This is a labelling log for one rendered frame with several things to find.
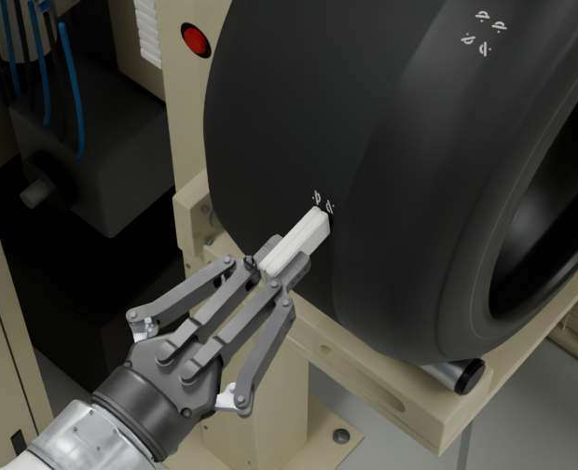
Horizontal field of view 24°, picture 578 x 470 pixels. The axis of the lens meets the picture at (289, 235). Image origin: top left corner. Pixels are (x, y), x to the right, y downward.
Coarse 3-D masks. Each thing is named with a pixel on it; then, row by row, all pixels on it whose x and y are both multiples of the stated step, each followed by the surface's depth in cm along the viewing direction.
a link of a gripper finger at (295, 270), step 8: (296, 256) 108; (304, 256) 108; (288, 264) 108; (296, 264) 108; (304, 264) 108; (280, 272) 108; (288, 272) 108; (296, 272) 108; (304, 272) 109; (280, 280) 108; (288, 280) 108; (296, 280) 108; (288, 288) 108; (280, 296) 107; (288, 296) 107
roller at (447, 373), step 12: (468, 360) 139; (480, 360) 140; (432, 372) 141; (444, 372) 139; (456, 372) 139; (468, 372) 138; (480, 372) 140; (444, 384) 141; (456, 384) 139; (468, 384) 139
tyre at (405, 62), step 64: (256, 0) 110; (320, 0) 106; (384, 0) 104; (448, 0) 102; (512, 0) 100; (576, 0) 101; (256, 64) 110; (320, 64) 107; (384, 64) 104; (448, 64) 101; (512, 64) 101; (576, 64) 103; (256, 128) 112; (320, 128) 108; (384, 128) 104; (448, 128) 102; (512, 128) 102; (576, 128) 152; (256, 192) 116; (384, 192) 106; (448, 192) 104; (512, 192) 107; (576, 192) 150; (320, 256) 115; (384, 256) 109; (448, 256) 108; (512, 256) 148; (576, 256) 140; (384, 320) 115; (448, 320) 115; (512, 320) 130
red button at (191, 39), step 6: (186, 30) 145; (192, 30) 145; (186, 36) 146; (192, 36) 145; (198, 36) 145; (186, 42) 147; (192, 42) 146; (198, 42) 145; (204, 42) 145; (192, 48) 147; (198, 48) 146; (204, 48) 145
